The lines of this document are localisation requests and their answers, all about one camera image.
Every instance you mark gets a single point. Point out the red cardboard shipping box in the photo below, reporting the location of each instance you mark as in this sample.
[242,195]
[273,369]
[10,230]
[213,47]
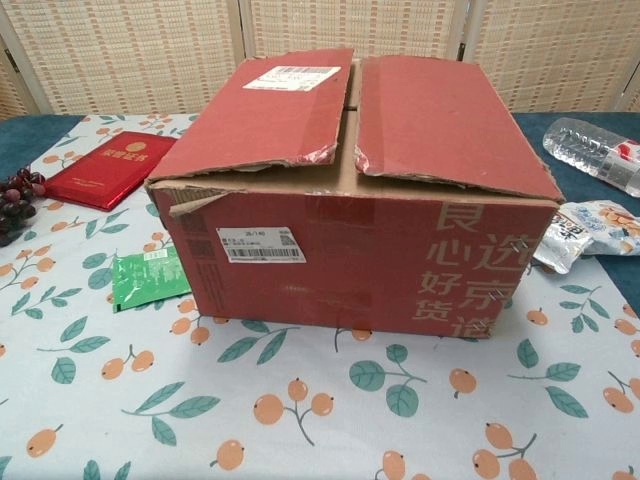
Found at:
[350,240]

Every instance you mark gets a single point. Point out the clear plastic water bottle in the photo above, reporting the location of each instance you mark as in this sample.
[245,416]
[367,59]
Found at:
[585,142]

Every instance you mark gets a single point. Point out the woven bamboo folding screen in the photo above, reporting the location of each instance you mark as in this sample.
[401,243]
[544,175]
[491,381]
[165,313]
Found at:
[150,50]

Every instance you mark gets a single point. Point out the red certificate book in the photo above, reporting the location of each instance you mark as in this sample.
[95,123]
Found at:
[100,170]

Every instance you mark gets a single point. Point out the dark purple grape bunch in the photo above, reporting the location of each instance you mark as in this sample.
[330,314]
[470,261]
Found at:
[15,200]

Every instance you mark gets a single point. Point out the white blue snack bag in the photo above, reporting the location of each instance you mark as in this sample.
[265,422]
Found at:
[600,225]

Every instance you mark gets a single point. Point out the floral fruit print tablecloth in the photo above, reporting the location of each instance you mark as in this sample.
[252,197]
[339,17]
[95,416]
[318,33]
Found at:
[300,425]

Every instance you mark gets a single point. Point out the green foil packet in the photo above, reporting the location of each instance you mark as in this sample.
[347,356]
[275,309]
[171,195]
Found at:
[145,277]

